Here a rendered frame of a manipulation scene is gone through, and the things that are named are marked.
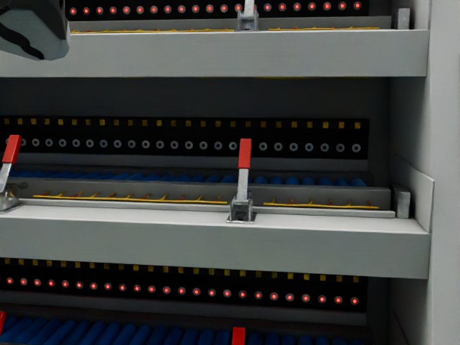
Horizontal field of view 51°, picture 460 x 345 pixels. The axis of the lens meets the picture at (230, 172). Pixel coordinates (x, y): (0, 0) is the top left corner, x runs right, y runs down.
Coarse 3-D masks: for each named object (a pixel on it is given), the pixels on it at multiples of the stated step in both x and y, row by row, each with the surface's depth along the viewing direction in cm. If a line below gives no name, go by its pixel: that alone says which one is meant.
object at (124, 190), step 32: (32, 192) 57; (64, 192) 56; (96, 192) 56; (128, 192) 56; (160, 192) 55; (192, 192) 55; (224, 192) 54; (256, 192) 54; (288, 192) 53; (320, 192) 53; (352, 192) 52; (384, 192) 52
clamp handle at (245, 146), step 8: (240, 144) 51; (248, 144) 51; (240, 152) 51; (248, 152) 51; (240, 160) 50; (248, 160) 50; (240, 168) 50; (248, 168) 50; (240, 176) 50; (240, 184) 49; (240, 192) 49
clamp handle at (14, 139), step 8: (16, 136) 55; (8, 144) 54; (16, 144) 54; (8, 152) 54; (16, 152) 54; (8, 160) 53; (8, 168) 53; (0, 176) 53; (8, 176) 53; (0, 184) 52
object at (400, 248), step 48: (432, 192) 44; (0, 240) 50; (48, 240) 50; (96, 240) 49; (144, 240) 48; (192, 240) 48; (240, 240) 47; (288, 240) 46; (336, 240) 46; (384, 240) 45
